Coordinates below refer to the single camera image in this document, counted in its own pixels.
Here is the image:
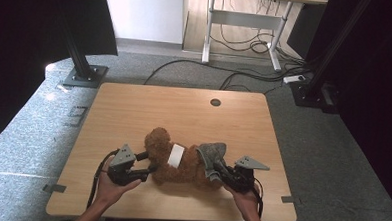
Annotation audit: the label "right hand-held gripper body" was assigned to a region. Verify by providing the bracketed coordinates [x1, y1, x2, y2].
[226, 154, 271, 195]

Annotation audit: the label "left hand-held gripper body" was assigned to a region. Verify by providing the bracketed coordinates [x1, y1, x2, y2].
[106, 143, 143, 187]

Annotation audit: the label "grey knit hat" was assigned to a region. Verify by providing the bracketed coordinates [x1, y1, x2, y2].
[194, 141, 228, 184]

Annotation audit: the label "brown teddy bear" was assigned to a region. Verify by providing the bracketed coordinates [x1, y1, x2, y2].
[142, 126, 226, 193]

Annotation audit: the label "person's right hand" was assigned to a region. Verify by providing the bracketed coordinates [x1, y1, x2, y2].
[223, 183, 264, 221]

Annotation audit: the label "person's left hand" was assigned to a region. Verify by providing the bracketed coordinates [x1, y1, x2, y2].
[94, 157, 143, 209]

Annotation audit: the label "grey floor tape square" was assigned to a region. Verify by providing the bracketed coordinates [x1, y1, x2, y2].
[66, 105, 89, 129]

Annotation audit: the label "black metal stand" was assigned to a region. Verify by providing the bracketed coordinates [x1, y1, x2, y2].
[54, 3, 112, 90]
[288, 0, 373, 116]

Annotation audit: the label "white power strip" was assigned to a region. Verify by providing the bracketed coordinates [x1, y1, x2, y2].
[282, 73, 307, 85]

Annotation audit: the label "white-framed wooden desk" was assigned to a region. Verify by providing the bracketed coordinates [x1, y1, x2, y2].
[199, 0, 329, 74]

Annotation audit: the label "black curtain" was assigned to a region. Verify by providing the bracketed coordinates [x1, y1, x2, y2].
[296, 0, 392, 215]
[0, 0, 121, 165]

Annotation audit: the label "right hand-held gripper black cable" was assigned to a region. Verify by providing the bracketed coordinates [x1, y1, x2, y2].
[250, 186, 266, 219]

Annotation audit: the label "hand-held gripper black cable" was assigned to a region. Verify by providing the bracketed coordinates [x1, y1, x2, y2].
[87, 147, 120, 211]
[250, 186, 266, 219]

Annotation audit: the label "left hand-held gripper black cable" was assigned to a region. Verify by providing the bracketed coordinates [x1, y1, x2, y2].
[87, 147, 120, 211]

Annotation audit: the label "long black floor cable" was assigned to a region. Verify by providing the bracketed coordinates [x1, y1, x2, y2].
[143, 56, 309, 95]

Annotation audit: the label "coiled black cables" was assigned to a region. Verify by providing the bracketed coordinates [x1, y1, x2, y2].
[209, 23, 276, 56]

